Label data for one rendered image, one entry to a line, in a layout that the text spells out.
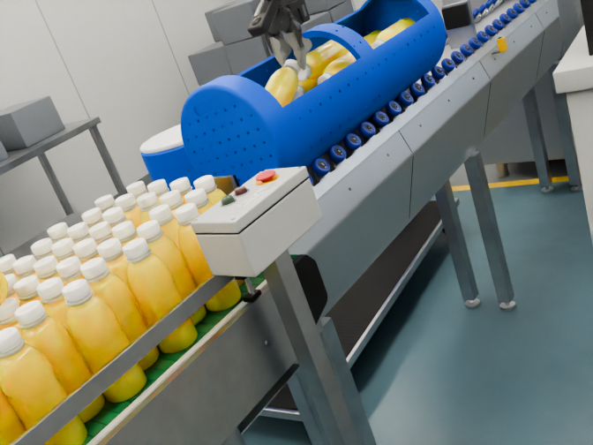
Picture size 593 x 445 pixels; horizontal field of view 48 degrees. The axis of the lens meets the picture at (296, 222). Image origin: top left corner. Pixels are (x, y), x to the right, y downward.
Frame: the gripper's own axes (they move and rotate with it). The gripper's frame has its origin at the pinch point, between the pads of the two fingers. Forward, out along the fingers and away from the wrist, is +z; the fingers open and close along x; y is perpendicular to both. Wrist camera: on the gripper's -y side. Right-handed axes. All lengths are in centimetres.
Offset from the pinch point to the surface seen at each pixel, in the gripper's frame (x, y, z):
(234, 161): 4.3, -24.5, 12.7
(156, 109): 358, 245, 64
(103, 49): 356, 217, 3
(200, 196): -10, -49, 9
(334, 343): -5, -24, 62
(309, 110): -9.4, -10.8, 7.8
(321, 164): -6.3, -8.7, 21.6
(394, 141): -7.5, 22.0, 29.3
